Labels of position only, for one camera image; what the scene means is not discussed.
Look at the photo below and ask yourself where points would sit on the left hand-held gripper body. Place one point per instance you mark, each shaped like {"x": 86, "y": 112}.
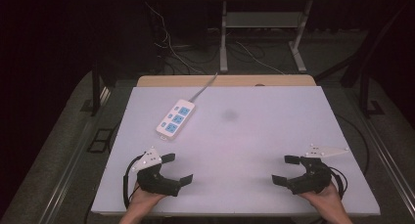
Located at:
{"x": 156, "y": 181}

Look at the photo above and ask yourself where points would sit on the grey metal desk frame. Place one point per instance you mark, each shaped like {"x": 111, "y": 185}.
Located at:
{"x": 264, "y": 20}

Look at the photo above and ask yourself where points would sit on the person's left hand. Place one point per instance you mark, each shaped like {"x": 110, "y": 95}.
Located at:
{"x": 143, "y": 201}

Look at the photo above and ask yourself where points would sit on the person's right hand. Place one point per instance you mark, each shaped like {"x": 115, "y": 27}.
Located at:
{"x": 326, "y": 199}

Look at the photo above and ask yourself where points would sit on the aluminium floor rail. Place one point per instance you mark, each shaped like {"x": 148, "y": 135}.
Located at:
{"x": 388, "y": 158}
{"x": 70, "y": 165}

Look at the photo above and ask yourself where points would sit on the white power strip blue sockets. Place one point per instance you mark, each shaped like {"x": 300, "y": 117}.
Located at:
{"x": 175, "y": 119}

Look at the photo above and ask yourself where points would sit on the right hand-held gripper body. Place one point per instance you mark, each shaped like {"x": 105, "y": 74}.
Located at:
{"x": 313, "y": 180}

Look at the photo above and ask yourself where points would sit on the black stand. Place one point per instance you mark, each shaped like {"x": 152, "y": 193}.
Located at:
{"x": 365, "y": 70}
{"x": 95, "y": 87}

